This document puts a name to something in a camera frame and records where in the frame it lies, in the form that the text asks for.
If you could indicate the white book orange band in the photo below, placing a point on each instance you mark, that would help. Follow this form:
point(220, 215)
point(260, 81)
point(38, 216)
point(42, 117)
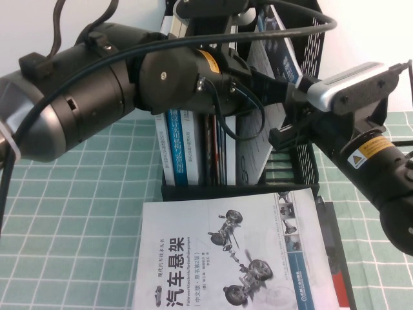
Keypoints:
point(191, 151)
point(163, 151)

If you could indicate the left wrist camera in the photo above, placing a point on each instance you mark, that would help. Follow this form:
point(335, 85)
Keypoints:
point(206, 9)

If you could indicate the dark cover magazine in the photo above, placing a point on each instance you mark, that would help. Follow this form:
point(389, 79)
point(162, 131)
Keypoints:
point(335, 245)

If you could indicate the blue spine book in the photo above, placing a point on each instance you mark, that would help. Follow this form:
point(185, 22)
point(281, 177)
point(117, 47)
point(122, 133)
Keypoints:
point(177, 151)

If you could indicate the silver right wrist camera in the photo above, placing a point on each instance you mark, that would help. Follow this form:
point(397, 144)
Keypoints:
point(348, 80)

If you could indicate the green checked tablecloth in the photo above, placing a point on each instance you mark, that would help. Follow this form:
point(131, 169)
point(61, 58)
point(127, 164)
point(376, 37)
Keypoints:
point(80, 210)

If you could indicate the white car suspension book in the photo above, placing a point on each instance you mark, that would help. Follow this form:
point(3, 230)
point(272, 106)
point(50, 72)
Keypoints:
point(226, 258)

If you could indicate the black plastic book holder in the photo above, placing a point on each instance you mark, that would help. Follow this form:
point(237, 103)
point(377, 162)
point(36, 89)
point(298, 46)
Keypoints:
point(193, 193)

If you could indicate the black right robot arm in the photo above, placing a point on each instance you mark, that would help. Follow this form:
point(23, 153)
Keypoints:
point(387, 181)

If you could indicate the magazine with man portrait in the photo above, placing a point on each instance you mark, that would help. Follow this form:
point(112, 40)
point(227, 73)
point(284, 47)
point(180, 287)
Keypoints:
point(255, 129)

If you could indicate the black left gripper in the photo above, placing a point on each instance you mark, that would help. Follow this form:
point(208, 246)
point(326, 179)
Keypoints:
point(267, 87)

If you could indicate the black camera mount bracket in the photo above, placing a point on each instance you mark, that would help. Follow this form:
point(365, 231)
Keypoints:
point(230, 24)
point(371, 106)

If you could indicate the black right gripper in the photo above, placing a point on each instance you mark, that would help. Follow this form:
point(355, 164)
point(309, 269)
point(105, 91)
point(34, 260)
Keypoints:
point(329, 132)

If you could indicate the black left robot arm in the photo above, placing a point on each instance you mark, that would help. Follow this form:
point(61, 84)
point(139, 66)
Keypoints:
point(80, 113)

